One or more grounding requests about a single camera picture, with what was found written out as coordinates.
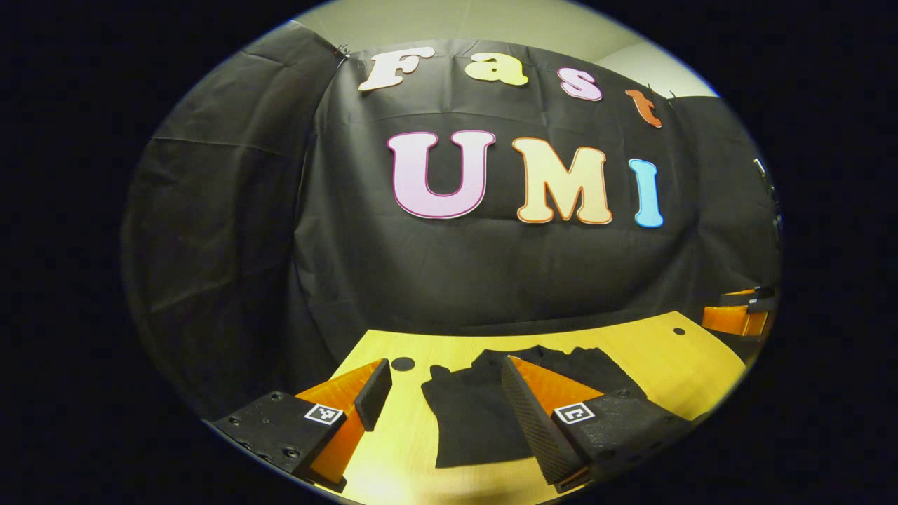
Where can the black backdrop cloth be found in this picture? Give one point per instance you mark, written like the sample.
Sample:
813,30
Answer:
491,280

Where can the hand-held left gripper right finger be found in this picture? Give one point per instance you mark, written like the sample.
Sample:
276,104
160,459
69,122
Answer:
537,428

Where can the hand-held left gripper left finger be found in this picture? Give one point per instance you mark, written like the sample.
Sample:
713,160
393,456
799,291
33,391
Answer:
375,393

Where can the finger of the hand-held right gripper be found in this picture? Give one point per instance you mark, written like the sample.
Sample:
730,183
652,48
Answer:
729,319

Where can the black button shirt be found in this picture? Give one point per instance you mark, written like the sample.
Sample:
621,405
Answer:
470,421

